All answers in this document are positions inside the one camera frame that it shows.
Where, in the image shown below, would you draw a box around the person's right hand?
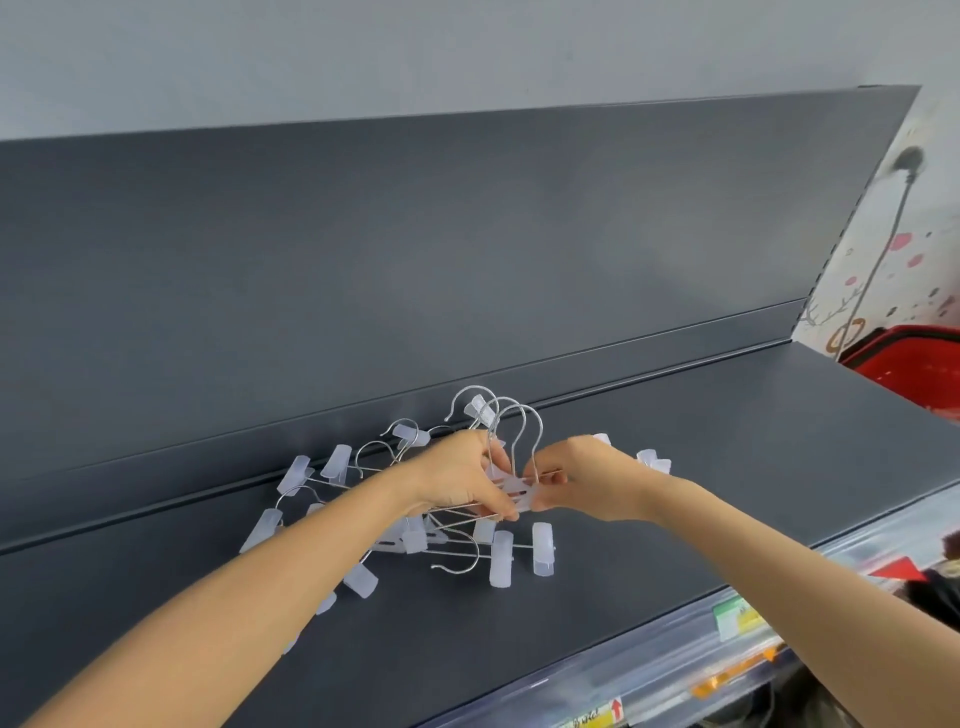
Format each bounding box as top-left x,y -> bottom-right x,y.
522,436 -> 655,525

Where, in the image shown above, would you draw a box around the person's left hand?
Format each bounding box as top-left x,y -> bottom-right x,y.
401,429 -> 521,523

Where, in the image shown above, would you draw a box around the wire trouser hanger white clips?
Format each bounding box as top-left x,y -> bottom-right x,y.
480,403 -> 673,520

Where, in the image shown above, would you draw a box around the person's left forearm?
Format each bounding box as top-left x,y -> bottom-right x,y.
21,466 -> 432,728

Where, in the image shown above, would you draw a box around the person's right forearm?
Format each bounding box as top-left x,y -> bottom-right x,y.
643,477 -> 960,728

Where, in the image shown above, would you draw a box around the pile of metal clip hangers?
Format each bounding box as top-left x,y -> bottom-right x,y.
238,384 -> 558,655

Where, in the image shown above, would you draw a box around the green and yellow price label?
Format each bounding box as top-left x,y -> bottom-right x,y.
712,596 -> 768,643

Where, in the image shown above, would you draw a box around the yellow label with red arrow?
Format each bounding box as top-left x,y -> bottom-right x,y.
558,697 -> 626,728

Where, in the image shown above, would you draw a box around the dark grey shelf unit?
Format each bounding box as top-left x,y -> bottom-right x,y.
0,84 -> 960,728

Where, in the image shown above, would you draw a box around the orange price label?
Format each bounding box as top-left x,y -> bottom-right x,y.
690,646 -> 785,700

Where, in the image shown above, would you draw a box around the red triangular tag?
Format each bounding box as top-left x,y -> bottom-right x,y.
868,556 -> 930,582

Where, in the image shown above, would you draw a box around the red shopping basket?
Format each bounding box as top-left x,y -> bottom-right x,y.
838,325 -> 960,423

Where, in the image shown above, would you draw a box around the clear plastic price rail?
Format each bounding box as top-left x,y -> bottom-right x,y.
420,480 -> 960,728

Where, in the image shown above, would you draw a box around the black plug with grey cable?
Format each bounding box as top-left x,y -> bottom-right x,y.
853,145 -> 928,363

